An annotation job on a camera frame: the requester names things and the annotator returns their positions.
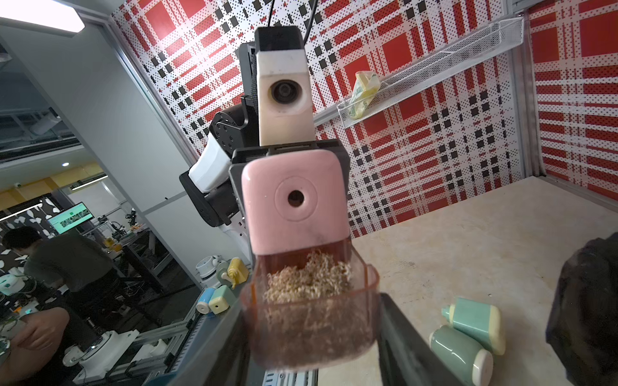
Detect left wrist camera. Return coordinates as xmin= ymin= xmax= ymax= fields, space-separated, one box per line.
xmin=254 ymin=26 xmax=315 ymax=146

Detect spare sharpeners outside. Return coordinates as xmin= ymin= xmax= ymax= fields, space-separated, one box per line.
xmin=196 ymin=285 xmax=237 ymax=315

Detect green computer monitor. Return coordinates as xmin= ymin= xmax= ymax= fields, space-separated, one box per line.
xmin=48 ymin=202 xmax=94 ymax=234

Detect person forearm outside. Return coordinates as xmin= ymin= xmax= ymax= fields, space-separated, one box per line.
xmin=1 ymin=307 xmax=70 ymax=385

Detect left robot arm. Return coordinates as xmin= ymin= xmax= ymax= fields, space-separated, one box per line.
xmin=180 ymin=39 xmax=313 ymax=257

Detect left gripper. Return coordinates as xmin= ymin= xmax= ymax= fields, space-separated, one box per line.
xmin=228 ymin=138 xmax=352 ymax=252

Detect yellow pencil sharpener outside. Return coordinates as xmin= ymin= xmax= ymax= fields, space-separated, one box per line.
xmin=217 ymin=257 xmax=249 ymax=289

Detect black trash bag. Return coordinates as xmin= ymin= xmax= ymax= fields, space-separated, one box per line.
xmin=546 ymin=233 xmax=617 ymax=385

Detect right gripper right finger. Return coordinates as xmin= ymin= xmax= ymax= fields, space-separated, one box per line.
xmin=378 ymin=293 xmax=462 ymax=386

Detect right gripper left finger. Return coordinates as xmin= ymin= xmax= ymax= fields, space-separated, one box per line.
xmin=169 ymin=303 xmax=250 ymax=385

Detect yellow green packet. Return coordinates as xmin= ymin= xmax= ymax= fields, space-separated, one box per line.
xmin=348 ymin=71 xmax=381 ymax=120

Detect white wire wall basket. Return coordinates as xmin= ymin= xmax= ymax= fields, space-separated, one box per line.
xmin=337 ymin=16 xmax=524 ymax=129

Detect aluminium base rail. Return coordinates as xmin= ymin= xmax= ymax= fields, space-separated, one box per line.
xmin=63 ymin=309 xmax=318 ymax=385

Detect pink tinted shavings tray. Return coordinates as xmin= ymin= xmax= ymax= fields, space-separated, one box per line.
xmin=241 ymin=239 xmax=381 ymax=371

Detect light green pencil sharpener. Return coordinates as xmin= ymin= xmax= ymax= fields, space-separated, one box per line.
xmin=441 ymin=298 xmax=506 ymax=355

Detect seated person grey shirt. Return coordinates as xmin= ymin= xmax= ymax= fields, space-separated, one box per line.
xmin=2 ymin=226 xmax=118 ymax=331

